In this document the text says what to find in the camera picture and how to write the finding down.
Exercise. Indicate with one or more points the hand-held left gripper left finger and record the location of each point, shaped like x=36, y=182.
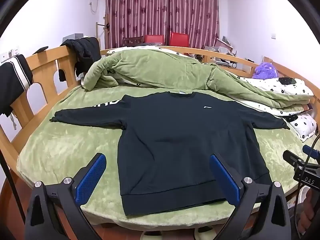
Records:
x=91, y=177

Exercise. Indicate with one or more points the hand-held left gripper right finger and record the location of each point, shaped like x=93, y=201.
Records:
x=225, y=182

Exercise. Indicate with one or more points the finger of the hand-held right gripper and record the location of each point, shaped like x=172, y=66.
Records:
x=291, y=158
x=311, y=151

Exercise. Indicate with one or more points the black sweatshirt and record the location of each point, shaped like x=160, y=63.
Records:
x=175, y=142

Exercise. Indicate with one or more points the person's right hand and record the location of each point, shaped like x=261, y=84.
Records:
x=311, y=210

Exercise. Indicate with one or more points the white floral pillow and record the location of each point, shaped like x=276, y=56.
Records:
x=303, y=126

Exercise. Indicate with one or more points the green plush bed sheet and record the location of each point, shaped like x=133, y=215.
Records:
x=62, y=142

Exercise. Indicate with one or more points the pale green slipper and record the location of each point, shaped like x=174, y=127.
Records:
x=205, y=233

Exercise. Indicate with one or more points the purple plush toy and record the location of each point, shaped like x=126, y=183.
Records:
x=265, y=70

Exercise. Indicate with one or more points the green quilt with floral lining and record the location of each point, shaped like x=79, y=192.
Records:
x=150, y=67

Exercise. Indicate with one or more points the black garment with white stripes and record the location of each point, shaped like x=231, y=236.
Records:
x=12, y=80

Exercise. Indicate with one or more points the black jacket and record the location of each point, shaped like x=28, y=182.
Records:
x=85, y=50

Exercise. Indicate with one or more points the cluttered desk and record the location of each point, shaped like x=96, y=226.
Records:
x=221, y=50

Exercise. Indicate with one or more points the grey box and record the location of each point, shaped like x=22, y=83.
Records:
x=73, y=38

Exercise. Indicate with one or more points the dark wooden chair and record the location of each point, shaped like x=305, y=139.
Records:
x=132, y=41

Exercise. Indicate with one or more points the red chair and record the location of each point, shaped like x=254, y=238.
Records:
x=178, y=39
x=153, y=38

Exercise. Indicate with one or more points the wooden coat rack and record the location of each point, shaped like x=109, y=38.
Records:
x=106, y=26

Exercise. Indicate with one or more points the dark red floral curtain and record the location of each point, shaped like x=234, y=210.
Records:
x=162, y=10

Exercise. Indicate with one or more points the wooden bed frame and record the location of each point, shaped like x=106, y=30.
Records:
x=45, y=60

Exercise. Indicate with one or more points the white wall outlet strip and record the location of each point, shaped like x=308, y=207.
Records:
x=8, y=54

